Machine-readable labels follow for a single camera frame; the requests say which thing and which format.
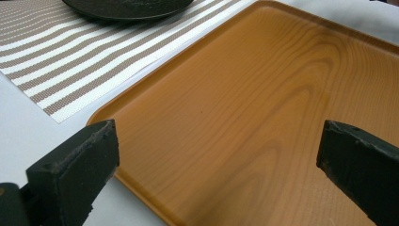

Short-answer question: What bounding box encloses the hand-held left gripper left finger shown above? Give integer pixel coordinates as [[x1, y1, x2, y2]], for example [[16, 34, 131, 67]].
[[25, 119, 120, 226]]

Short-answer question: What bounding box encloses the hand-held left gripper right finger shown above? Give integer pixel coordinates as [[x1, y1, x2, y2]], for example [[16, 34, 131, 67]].
[[315, 119, 399, 226]]

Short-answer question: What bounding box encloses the striped brown and white placemat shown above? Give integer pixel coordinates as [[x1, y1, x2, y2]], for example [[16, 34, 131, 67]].
[[0, 0, 256, 124]]

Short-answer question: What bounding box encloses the wood-grain brown tray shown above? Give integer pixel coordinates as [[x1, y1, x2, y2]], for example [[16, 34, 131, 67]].
[[87, 0, 399, 226]]

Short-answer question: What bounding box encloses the black round plate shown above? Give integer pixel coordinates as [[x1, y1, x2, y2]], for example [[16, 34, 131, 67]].
[[61, 0, 195, 22]]

